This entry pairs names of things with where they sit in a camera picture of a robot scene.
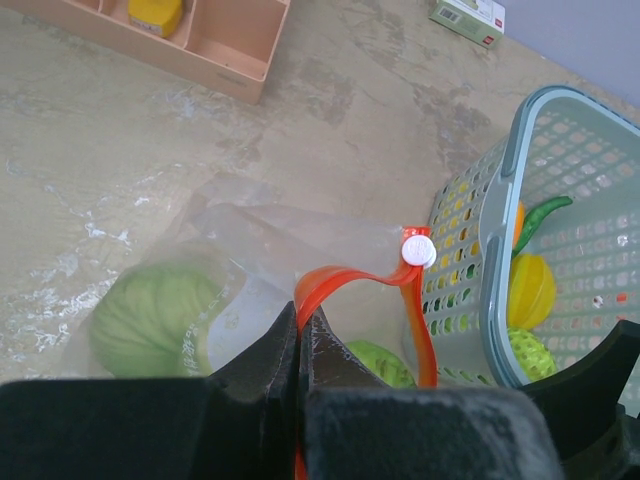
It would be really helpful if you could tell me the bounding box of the yellow block in organizer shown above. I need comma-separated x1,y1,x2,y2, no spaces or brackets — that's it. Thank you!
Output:
127,0,183,38

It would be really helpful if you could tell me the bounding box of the green cabbage toy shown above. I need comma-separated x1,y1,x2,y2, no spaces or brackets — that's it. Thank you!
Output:
88,262,230,378

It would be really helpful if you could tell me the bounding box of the light green bumpy fruit toy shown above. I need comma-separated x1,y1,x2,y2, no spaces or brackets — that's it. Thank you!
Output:
507,327,557,382

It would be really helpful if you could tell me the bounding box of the clear orange-zip bag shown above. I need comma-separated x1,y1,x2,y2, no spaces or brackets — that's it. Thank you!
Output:
61,174,437,387

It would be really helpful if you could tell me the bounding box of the small green white box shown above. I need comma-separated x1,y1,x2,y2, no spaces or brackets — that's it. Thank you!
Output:
429,0,506,49

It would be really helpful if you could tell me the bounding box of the green chili pepper toy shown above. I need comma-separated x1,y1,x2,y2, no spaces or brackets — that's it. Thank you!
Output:
511,196,573,259

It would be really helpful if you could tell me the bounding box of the orange mango toy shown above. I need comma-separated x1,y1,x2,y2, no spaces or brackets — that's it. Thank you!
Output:
512,201,526,249

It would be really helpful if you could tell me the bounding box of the light blue plastic basket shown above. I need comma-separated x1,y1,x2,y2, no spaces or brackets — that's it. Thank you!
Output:
423,86,639,387

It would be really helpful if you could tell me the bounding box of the green custard apple toy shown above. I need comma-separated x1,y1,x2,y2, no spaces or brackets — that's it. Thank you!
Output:
346,340,416,388

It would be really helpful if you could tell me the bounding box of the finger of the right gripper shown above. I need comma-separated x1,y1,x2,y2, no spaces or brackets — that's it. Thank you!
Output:
520,320,639,479

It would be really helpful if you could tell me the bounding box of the yellow star fruit toy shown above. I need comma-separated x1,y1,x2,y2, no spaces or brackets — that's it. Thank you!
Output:
507,253,556,330

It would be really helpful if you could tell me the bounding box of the orange plastic file organizer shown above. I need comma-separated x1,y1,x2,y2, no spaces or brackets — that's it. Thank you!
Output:
1,1,290,104

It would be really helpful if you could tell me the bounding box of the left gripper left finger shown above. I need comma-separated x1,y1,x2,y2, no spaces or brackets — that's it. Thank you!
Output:
1,305,299,479

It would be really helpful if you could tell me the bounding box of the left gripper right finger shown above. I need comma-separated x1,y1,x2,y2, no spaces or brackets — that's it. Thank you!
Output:
299,310,565,479

